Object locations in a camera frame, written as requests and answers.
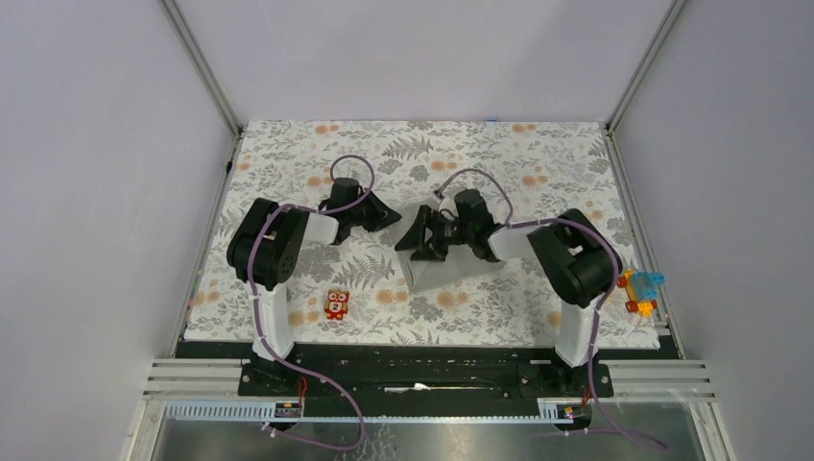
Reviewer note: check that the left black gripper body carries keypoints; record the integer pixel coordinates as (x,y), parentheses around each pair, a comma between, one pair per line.
(355,213)

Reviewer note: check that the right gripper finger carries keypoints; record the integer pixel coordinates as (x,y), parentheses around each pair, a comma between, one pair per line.
(416,237)
(430,252)

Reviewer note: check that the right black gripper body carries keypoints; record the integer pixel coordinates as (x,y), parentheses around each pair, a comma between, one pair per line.
(457,231)

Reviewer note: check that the grey cloth napkin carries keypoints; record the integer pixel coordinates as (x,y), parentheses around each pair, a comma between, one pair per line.
(460,262)

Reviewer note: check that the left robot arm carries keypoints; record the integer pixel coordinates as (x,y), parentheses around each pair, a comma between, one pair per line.
(264,252)

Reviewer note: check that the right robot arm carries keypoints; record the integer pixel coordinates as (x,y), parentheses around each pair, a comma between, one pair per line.
(581,268)

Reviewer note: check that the floral patterned tablecloth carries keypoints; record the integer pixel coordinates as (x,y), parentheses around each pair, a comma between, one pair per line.
(524,170)

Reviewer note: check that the red owl toy block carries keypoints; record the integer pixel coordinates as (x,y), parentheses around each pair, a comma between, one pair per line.
(336,305)

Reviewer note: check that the small colourful toy blocks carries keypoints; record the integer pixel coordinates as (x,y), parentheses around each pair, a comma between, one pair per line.
(642,289)

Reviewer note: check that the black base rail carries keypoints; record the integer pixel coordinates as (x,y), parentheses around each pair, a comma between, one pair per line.
(411,381)

